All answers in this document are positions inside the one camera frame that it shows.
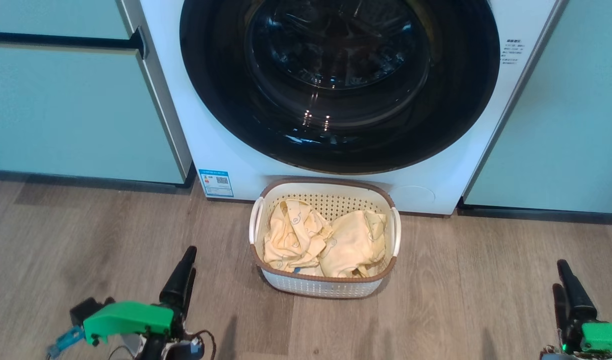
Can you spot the white front-load washing machine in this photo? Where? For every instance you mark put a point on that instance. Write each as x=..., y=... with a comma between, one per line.
x=211, y=150

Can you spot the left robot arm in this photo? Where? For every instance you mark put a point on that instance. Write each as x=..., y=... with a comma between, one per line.
x=156, y=350

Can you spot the printed instruction text label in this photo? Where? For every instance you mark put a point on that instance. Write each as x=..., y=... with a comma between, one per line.
x=511, y=51

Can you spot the pale yellow printed garment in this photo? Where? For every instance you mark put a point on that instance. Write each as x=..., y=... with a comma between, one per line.
x=356, y=240
x=291, y=235

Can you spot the blue energy label sticker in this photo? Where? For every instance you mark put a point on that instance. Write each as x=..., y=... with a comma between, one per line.
x=216, y=183

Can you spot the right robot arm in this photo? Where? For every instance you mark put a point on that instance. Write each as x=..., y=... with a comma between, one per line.
x=561, y=355

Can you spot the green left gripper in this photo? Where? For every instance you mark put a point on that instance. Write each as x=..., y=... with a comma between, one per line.
x=131, y=317

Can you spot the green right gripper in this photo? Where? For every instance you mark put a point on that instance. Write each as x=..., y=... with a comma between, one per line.
x=606, y=337

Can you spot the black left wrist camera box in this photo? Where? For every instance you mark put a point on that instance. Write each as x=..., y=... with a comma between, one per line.
x=83, y=309

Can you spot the white perforated laundry basket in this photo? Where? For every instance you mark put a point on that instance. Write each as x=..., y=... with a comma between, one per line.
x=326, y=289

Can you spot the round white filter cover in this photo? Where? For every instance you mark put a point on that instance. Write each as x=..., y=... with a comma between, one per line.
x=415, y=199

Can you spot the dark round washer door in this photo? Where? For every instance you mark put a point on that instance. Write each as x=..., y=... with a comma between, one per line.
x=211, y=75

